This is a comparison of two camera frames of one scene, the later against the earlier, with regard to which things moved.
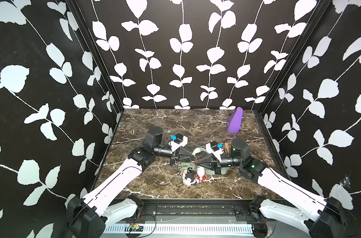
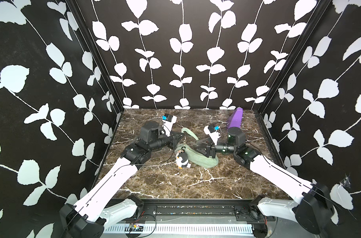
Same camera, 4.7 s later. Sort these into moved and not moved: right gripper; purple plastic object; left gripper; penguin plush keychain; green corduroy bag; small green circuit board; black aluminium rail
Moved: penguin plush keychain; right gripper; green corduroy bag; left gripper
Not moved: black aluminium rail; small green circuit board; purple plastic object
